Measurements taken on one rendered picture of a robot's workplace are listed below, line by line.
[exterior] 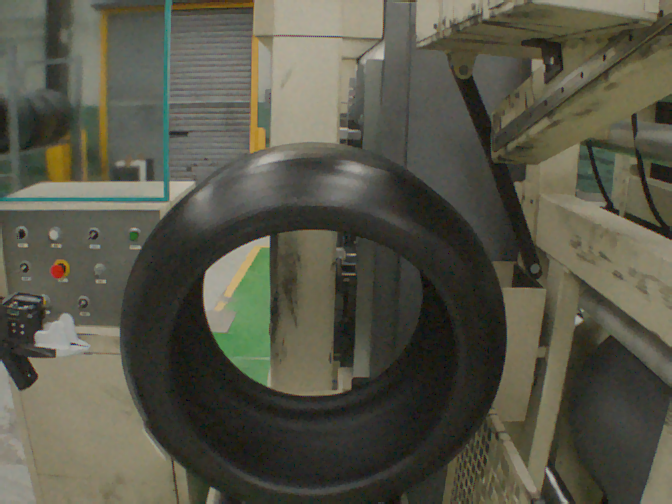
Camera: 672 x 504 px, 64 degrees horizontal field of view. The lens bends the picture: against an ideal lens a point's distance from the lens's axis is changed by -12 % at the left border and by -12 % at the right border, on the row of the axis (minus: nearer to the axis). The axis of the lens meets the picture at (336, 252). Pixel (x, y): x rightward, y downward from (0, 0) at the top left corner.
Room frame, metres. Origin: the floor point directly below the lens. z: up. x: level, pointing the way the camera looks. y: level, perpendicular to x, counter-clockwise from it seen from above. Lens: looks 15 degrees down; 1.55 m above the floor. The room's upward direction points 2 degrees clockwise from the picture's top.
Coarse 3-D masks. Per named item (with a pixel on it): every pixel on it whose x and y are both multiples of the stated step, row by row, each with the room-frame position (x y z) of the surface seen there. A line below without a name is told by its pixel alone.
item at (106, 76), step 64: (0, 0) 1.48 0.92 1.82; (64, 0) 1.48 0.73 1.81; (128, 0) 1.49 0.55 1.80; (0, 64) 1.48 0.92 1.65; (64, 64) 1.48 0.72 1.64; (128, 64) 1.49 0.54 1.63; (0, 128) 1.47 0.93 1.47; (64, 128) 1.48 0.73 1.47; (128, 128) 1.49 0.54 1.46; (0, 192) 1.47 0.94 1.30; (64, 192) 1.48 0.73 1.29; (128, 192) 1.49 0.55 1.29
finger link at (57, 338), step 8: (56, 328) 0.82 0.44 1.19; (64, 328) 0.82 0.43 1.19; (40, 336) 0.81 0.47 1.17; (48, 336) 0.82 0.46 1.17; (56, 336) 0.82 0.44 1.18; (64, 336) 0.82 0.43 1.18; (40, 344) 0.81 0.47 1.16; (48, 344) 0.82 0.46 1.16; (56, 344) 0.82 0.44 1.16; (64, 344) 0.82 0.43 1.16; (56, 352) 0.81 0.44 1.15; (64, 352) 0.81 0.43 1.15; (72, 352) 0.82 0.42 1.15; (80, 352) 0.83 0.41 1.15
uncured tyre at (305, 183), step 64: (192, 192) 0.79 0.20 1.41; (256, 192) 0.74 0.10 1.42; (320, 192) 0.74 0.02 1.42; (384, 192) 0.75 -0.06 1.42; (192, 256) 0.73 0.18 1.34; (448, 256) 0.75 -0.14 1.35; (128, 320) 0.75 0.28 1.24; (192, 320) 1.00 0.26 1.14; (448, 320) 1.01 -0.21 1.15; (128, 384) 0.76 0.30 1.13; (192, 384) 0.97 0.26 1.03; (256, 384) 1.02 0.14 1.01; (384, 384) 1.02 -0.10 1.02; (448, 384) 0.95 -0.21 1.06; (192, 448) 0.73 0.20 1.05; (256, 448) 0.92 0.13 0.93; (320, 448) 0.96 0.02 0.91; (384, 448) 0.91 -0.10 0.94; (448, 448) 0.75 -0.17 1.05
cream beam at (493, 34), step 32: (448, 0) 0.84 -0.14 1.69; (480, 0) 0.67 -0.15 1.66; (512, 0) 0.56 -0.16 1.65; (544, 0) 0.51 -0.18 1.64; (576, 0) 0.51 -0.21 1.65; (608, 0) 0.52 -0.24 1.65; (640, 0) 0.52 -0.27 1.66; (416, 32) 1.10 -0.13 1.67; (448, 32) 0.84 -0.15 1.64; (480, 32) 0.77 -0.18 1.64; (512, 32) 0.74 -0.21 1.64; (544, 32) 0.70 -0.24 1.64; (576, 32) 0.67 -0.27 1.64; (608, 32) 0.61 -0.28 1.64
